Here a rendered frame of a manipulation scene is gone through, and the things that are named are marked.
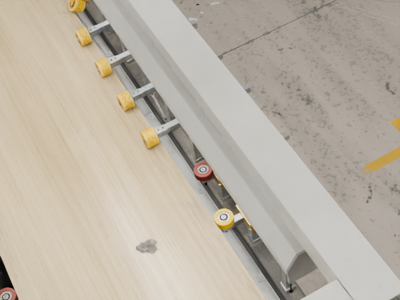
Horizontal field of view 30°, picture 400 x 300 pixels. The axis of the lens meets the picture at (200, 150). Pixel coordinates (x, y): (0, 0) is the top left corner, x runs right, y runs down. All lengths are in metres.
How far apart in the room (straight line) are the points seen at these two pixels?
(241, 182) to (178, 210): 1.76
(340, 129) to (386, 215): 0.62
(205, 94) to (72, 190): 1.95
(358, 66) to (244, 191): 3.47
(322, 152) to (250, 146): 3.07
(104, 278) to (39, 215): 0.43
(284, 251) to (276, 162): 0.14
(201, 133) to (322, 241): 0.36
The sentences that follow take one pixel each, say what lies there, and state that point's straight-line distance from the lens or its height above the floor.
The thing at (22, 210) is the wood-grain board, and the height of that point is 0.90.
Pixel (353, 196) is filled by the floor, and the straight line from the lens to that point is 4.10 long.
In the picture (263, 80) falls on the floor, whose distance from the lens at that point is 4.62.
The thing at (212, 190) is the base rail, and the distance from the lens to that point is 3.30.
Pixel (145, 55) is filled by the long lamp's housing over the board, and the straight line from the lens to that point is 1.50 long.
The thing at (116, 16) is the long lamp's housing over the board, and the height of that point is 2.37.
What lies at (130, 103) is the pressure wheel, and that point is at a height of 0.95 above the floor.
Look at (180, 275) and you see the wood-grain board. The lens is 2.87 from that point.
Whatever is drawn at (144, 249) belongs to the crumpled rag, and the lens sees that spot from 2.95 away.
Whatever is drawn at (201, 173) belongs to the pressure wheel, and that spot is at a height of 0.90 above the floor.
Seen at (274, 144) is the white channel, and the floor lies 2.46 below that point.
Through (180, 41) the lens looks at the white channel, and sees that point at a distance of 1.38.
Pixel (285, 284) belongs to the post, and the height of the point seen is 0.76.
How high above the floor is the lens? 3.42
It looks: 52 degrees down
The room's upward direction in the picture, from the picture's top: 11 degrees counter-clockwise
